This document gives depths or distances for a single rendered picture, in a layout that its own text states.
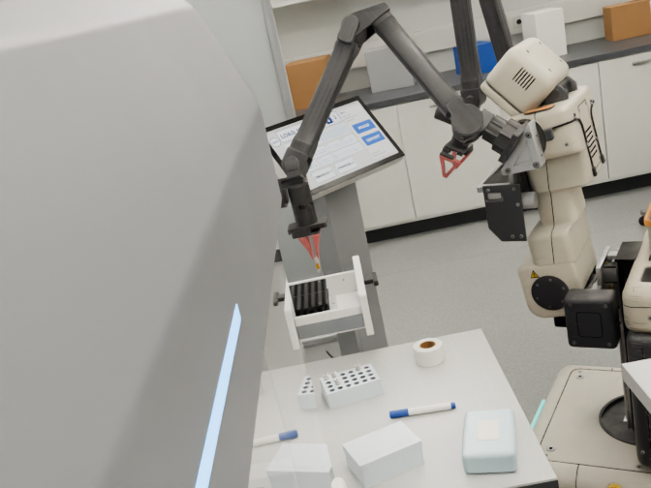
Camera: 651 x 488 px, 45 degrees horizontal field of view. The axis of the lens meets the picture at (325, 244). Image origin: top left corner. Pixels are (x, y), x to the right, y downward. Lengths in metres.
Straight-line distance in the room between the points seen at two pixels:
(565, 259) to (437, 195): 2.87
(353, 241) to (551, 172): 1.10
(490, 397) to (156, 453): 1.41
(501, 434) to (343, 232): 1.60
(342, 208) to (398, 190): 2.00
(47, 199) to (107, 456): 0.12
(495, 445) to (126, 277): 1.17
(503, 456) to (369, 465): 0.24
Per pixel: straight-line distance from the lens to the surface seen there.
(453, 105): 1.94
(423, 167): 4.91
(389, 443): 1.50
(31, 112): 0.38
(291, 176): 1.98
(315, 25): 5.45
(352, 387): 1.74
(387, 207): 4.95
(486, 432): 1.51
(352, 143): 2.92
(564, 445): 2.37
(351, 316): 1.89
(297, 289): 2.06
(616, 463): 2.30
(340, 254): 2.96
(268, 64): 3.48
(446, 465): 1.52
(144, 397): 0.32
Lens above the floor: 1.64
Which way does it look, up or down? 18 degrees down
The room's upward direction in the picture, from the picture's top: 12 degrees counter-clockwise
